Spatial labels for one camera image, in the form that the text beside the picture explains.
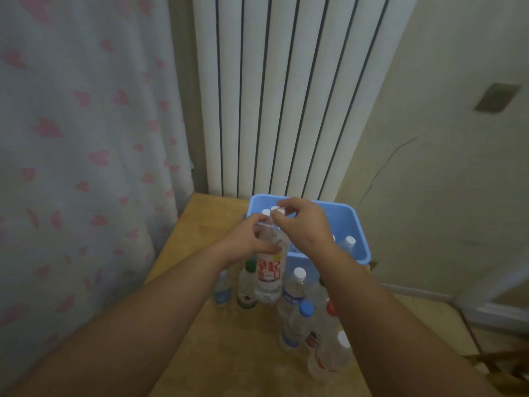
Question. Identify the person's right hand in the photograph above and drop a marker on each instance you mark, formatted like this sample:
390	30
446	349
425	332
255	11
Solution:
310	231

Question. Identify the person's left hand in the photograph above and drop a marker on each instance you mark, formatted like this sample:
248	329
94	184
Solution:
241	243

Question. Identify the blue plastic bin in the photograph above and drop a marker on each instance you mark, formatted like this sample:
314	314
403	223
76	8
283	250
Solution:
351	221

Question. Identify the group of plastic water bottles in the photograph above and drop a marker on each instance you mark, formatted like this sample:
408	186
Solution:
295	326

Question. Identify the person's right forearm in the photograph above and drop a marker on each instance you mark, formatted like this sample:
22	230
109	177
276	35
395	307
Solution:
392	339

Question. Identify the person's left forearm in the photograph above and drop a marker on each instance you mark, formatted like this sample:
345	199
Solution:
124	339

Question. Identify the wooden table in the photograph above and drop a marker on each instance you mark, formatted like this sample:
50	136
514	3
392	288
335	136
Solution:
198	227

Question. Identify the white baseboard strip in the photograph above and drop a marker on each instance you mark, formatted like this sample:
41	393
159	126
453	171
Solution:
413	291

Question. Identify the white ribbed radiator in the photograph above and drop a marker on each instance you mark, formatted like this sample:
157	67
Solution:
289	99

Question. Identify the pink heart print curtain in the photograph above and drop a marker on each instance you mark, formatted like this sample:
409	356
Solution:
82	161

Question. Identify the wooden chair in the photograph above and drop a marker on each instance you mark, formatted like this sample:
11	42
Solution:
492	357

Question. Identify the white door frame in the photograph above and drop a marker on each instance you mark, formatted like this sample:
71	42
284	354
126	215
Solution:
496	316

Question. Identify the grey wall plate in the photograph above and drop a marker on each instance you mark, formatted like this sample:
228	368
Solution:
496	98

